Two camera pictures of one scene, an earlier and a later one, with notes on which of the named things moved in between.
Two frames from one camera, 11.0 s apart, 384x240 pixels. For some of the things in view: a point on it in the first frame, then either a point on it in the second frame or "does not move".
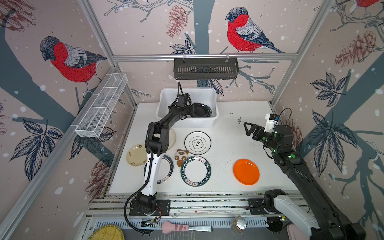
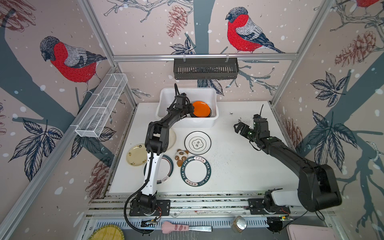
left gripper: x=191 y=109 does not move
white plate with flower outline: x=197 y=142 does not move
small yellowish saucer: x=136 y=154 does not move
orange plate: x=246 y=171 to x=201 y=109
